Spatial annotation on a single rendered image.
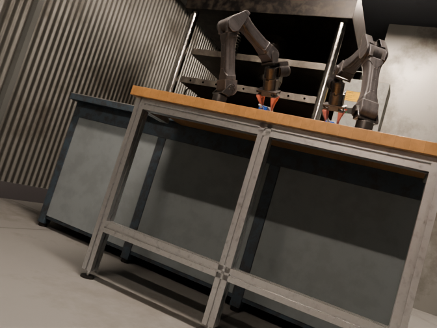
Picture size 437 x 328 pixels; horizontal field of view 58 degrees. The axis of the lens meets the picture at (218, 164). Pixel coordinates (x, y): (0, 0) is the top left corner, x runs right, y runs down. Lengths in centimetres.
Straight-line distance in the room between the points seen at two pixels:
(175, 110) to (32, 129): 188
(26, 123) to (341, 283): 246
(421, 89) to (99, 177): 343
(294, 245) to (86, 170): 124
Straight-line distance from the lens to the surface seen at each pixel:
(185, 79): 319
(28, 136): 330
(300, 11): 296
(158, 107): 163
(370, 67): 165
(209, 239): 189
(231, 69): 173
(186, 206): 196
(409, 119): 452
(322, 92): 269
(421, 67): 472
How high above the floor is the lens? 46
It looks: 5 degrees up
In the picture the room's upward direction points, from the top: 17 degrees clockwise
